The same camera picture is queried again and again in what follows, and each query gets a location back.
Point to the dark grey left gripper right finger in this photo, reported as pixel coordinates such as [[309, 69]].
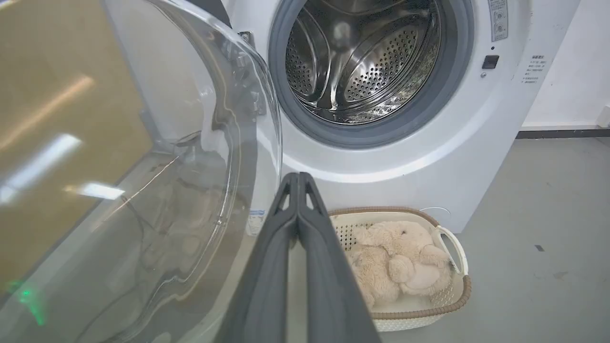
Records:
[[329, 286]]

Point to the white plastic laundry basket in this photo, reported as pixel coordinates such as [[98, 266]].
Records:
[[452, 290]]

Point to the white front-load washing machine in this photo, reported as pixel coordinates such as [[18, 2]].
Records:
[[429, 143]]

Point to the cream plush teddy bear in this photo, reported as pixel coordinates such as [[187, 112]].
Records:
[[400, 262]]

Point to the transparent washing machine door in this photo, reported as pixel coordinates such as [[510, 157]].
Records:
[[157, 190]]

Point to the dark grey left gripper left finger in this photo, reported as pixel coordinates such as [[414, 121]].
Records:
[[267, 286]]

